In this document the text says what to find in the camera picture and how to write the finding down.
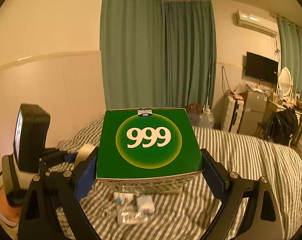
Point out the white suitcase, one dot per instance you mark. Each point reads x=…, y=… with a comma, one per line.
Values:
x=232, y=113

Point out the green 999 medicine box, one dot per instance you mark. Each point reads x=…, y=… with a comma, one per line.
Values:
x=147, y=150

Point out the white oval vanity mirror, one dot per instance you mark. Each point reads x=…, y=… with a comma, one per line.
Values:
x=285, y=83

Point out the white tape roll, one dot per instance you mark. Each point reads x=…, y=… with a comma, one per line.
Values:
x=83, y=153

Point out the black wall television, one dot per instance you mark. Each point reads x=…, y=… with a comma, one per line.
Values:
x=262, y=68

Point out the blue cotton swab pack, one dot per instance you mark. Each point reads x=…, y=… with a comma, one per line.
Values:
x=143, y=202

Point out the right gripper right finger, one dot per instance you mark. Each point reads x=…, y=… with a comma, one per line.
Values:
x=261, y=219

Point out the small grey refrigerator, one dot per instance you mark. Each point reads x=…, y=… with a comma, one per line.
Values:
x=253, y=111

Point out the white air conditioner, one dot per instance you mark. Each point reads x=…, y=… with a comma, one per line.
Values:
x=257, y=23

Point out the black bag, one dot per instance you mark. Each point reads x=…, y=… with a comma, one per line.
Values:
x=282, y=126

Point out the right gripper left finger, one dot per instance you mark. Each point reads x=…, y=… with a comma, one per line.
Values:
x=39, y=219

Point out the silver foil blister pack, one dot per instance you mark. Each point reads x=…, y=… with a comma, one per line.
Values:
x=129, y=215

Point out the green window curtain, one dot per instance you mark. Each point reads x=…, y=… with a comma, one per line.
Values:
x=291, y=50

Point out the grey white checked duvet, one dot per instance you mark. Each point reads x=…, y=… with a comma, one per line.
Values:
x=187, y=215

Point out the clear water jug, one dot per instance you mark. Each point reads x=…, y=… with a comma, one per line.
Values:
x=206, y=119

